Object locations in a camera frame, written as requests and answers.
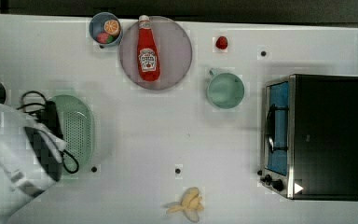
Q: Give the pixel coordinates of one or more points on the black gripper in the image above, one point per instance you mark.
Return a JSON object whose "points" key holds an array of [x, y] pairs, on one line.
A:
{"points": [[48, 115]]}

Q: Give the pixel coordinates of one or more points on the light green strainer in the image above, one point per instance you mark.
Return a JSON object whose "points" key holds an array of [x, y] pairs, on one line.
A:
{"points": [[77, 125]]}

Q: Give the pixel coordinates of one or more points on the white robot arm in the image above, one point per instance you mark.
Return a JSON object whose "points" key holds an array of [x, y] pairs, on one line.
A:
{"points": [[31, 158]]}

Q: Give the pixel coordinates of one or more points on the toy strawberry in bowl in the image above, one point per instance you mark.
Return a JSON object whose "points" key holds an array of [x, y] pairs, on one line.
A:
{"points": [[104, 38]]}

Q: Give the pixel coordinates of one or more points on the small blue bowl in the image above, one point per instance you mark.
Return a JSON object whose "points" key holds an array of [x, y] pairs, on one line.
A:
{"points": [[96, 26]]}

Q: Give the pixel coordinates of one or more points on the toy orange slice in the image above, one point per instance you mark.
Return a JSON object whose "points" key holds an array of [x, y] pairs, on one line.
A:
{"points": [[112, 27]]}

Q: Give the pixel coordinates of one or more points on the red ketchup bottle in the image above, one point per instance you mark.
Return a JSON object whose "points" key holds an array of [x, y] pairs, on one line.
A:
{"points": [[147, 53]]}

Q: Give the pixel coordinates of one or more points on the grey round plate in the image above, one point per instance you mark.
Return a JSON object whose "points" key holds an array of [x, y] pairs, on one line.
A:
{"points": [[174, 51]]}

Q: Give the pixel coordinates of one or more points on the peeled toy banana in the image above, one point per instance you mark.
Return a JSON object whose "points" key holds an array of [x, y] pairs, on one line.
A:
{"points": [[190, 205]]}

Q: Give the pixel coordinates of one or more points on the light green mug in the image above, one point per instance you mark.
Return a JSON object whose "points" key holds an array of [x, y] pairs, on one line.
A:
{"points": [[225, 90]]}

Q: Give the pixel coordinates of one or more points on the toy red strawberry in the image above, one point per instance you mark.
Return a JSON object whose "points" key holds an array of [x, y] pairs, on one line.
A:
{"points": [[221, 42]]}

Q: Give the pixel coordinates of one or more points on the black toaster oven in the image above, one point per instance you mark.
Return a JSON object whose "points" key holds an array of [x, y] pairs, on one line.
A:
{"points": [[310, 137]]}

